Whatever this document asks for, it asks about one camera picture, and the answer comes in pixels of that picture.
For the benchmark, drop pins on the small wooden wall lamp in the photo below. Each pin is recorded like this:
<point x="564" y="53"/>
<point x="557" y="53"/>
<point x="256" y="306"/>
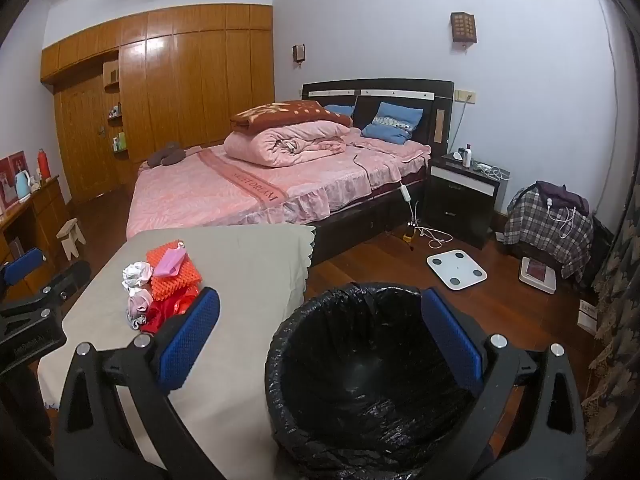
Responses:
<point x="299" y="52"/>

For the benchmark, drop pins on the white bottle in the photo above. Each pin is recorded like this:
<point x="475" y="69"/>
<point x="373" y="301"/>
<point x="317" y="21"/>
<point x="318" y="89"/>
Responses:
<point x="467" y="156"/>

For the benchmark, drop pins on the light blue kettle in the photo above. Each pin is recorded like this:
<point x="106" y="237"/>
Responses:
<point x="23" y="187"/>

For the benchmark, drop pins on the purple garment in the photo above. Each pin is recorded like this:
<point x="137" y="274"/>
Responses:
<point x="565" y="195"/>

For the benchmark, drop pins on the blue pillow with lace band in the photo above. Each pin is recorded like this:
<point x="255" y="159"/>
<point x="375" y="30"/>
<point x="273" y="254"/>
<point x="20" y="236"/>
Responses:
<point x="387" y="111"/>

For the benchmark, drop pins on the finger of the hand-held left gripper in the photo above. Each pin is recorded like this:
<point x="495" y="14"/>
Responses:
<point x="22" y="262"/>
<point x="75" y="275"/>

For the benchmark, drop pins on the large wooden wall lamp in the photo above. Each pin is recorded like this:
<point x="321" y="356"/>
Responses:
<point x="463" y="27"/>

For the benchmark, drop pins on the white scale with red panel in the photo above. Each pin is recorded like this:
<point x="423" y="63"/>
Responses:
<point x="537" y="272"/>

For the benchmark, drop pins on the dark floral curtain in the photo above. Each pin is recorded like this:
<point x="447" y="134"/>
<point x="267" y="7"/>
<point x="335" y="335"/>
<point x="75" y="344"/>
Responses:
<point x="620" y="310"/>

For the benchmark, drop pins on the small wooden stool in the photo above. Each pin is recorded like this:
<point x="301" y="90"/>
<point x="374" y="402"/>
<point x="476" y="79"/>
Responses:
<point x="69" y="232"/>

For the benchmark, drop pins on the plain blue pillow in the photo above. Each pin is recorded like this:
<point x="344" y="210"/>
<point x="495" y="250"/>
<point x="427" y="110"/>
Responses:
<point x="340" y="110"/>

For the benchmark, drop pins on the red photo frame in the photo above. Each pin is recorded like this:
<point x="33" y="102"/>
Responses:
<point x="15" y="175"/>

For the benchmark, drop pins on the plaid cloth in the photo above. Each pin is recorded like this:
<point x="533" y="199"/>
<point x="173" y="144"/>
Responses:
<point x="540" y="230"/>

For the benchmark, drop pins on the black and white nightstand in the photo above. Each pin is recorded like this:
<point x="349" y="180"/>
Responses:
<point x="450" y="210"/>

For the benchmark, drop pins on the wooden wardrobe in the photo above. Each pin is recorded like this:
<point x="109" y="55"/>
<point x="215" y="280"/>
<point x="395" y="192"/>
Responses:
<point x="200" y="85"/>

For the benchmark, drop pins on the wooden desk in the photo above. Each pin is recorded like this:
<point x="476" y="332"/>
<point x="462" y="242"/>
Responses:
<point x="45" y="210"/>

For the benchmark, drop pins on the cream cloth-covered table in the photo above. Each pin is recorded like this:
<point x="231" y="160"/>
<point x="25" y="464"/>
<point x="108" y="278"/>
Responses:
<point x="240" y="270"/>

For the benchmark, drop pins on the red plastic bag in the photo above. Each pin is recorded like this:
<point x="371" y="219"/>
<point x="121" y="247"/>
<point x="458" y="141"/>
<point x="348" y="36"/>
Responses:
<point x="172" y="309"/>

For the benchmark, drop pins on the orange foam net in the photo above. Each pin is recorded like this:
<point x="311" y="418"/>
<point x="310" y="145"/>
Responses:
<point x="177" y="284"/>

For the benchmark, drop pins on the wall socket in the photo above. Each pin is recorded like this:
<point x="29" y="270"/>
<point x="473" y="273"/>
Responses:
<point x="465" y="95"/>

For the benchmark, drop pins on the white box with label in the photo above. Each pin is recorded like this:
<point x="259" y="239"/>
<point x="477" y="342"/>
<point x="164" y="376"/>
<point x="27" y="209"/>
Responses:
<point x="587" y="316"/>

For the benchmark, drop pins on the white bathroom scale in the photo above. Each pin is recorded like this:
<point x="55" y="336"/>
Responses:
<point x="457" y="271"/>

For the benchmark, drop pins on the folded pink quilt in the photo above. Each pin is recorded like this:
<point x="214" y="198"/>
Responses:
<point x="265" y="147"/>

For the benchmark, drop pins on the dark wooden bed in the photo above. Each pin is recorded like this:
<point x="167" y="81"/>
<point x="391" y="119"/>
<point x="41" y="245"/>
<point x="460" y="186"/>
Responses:
<point x="370" y="102"/>

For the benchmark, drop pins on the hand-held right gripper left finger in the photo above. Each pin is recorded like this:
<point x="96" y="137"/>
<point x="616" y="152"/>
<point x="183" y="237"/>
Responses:
<point x="192" y="340"/>

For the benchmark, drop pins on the red thermos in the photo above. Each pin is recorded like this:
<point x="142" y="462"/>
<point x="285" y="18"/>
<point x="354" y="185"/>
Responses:
<point x="44" y="165"/>

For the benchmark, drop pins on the trash bin with black bag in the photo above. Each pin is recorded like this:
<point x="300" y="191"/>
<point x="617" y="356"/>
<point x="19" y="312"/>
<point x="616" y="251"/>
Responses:
<point x="360" y="385"/>

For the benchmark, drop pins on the white power strip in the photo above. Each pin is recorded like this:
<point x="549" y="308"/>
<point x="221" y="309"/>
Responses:
<point x="482" y="165"/>

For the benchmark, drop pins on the pink wrapper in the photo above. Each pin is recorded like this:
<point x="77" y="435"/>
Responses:
<point x="167" y="264"/>

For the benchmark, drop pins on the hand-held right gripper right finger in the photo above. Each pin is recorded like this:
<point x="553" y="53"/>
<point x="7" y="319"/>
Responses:
<point x="450" y="340"/>

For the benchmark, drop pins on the brown floral blanket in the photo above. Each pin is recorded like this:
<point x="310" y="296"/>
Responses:
<point x="280" y="114"/>

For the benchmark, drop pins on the grey plush slipper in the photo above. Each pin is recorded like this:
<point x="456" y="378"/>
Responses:
<point x="174" y="152"/>
<point x="155" y="160"/>

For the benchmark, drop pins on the green bottle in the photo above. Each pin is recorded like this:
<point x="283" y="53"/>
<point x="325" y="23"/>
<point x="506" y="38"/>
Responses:
<point x="122" y="141"/>

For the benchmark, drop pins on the pink bedsheet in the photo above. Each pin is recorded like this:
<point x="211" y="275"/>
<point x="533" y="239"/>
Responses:
<point x="200" y="190"/>

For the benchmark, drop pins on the white tissue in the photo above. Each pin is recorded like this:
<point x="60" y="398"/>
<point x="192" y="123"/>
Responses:
<point x="137" y="275"/>

